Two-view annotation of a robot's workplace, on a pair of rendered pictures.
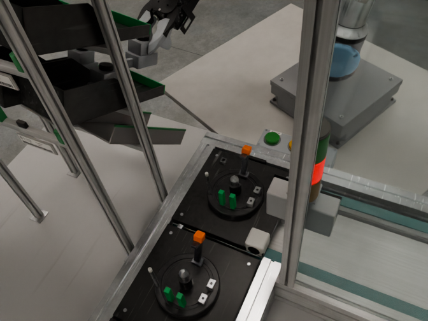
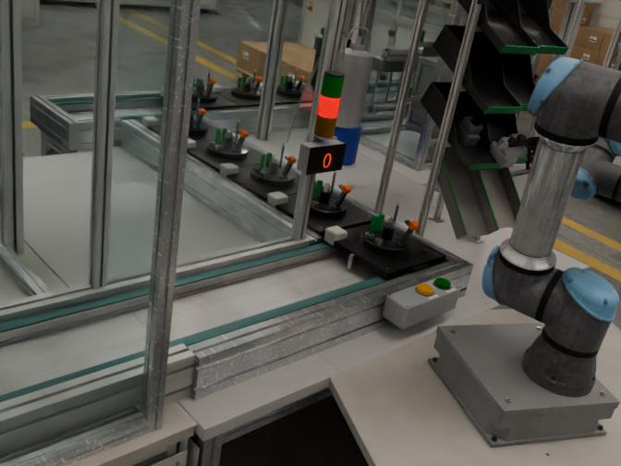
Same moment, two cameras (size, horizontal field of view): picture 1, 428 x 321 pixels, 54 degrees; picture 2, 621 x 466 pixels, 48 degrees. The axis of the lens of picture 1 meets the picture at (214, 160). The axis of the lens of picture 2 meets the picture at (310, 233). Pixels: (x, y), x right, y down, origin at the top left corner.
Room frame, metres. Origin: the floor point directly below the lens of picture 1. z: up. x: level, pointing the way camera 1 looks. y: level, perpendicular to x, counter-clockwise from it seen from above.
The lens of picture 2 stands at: (0.75, -1.79, 1.76)
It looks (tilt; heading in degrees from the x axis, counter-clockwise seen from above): 25 degrees down; 102
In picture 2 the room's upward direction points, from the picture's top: 10 degrees clockwise
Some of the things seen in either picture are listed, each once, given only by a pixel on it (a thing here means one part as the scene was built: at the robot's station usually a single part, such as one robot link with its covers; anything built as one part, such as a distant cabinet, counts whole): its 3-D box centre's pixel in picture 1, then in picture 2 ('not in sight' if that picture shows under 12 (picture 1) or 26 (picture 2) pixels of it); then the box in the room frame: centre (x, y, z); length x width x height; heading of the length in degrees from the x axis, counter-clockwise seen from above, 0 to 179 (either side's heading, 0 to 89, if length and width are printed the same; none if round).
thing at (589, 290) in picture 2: not in sight; (579, 307); (1.03, -0.42, 1.12); 0.13 x 0.12 x 0.14; 161
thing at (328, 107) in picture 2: not in sight; (328, 105); (0.38, -0.14, 1.33); 0.05 x 0.05 x 0.05
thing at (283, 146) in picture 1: (295, 153); (421, 301); (0.72, -0.23, 0.93); 0.21 x 0.07 x 0.06; 58
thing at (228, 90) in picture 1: (317, 98); (529, 398); (1.01, -0.38, 0.84); 0.90 x 0.70 x 0.03; 34
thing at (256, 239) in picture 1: (257, 242); (334, 236); (0.44, -0.07, 0.97); 0.05 x 0.05 x 0.04; 58
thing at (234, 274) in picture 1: (185, 279); (324, 195); (0.36, 0.09, 1.01); 0.24 x 0.24 x 0.13; 58
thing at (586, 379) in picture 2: not in sight; (564, 354); (1.03, -0.42, 1.00); 0.15 x 0.15 x 0.10
